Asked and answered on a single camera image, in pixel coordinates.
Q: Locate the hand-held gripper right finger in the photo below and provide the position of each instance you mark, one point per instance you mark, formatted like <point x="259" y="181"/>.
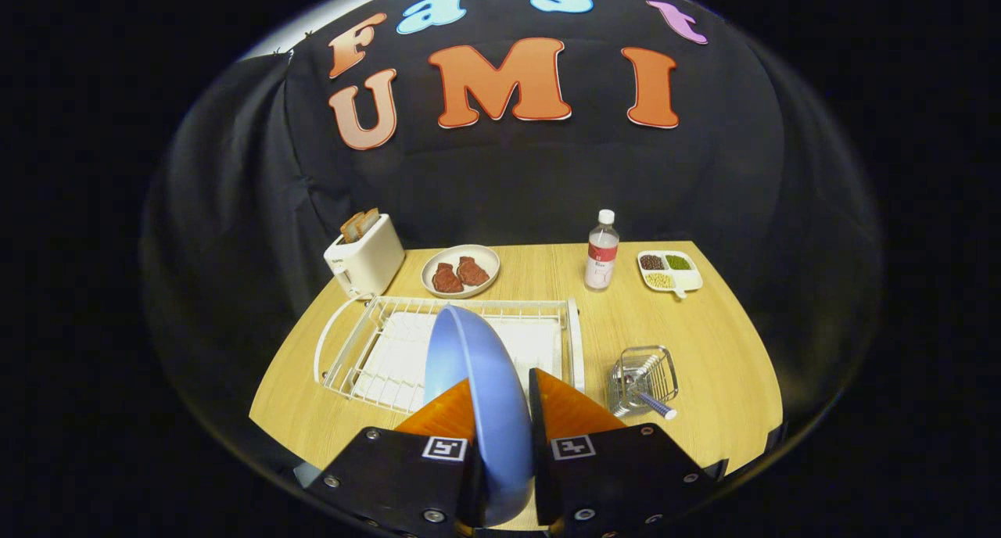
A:
<point x="541" y="483"/>

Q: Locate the white divided dish with beans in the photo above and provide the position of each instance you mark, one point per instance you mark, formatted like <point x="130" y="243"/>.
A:
<point x="688" y="280"/>

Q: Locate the clear bottle with red label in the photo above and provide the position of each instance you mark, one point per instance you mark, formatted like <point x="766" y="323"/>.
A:
<point x="600" y="264"/>

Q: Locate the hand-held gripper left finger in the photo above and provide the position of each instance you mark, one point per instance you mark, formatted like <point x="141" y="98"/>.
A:
<point x="399" y="475"/>

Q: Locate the white toaster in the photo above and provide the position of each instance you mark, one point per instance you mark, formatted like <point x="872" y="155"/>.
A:
<point x="367" y="260"/>

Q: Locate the black backdrop cloth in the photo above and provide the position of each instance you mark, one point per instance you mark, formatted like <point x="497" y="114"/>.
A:
<point x="508" y="186"/>

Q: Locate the brown meat piece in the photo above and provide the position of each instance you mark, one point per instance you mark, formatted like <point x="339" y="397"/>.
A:
<point x="447" y="278"/>
<point x="472" y="271"/>

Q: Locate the beige round plate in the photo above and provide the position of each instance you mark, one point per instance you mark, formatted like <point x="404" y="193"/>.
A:
<point x="450" y="255"/>

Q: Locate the blue plate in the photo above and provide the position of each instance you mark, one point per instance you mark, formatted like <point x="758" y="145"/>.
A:
<point x="485" y="397"/>

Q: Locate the toast slice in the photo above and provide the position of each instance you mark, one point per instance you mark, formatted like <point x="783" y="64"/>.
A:
<point x="368" y="220"/>
<point x="352" y="227"/>

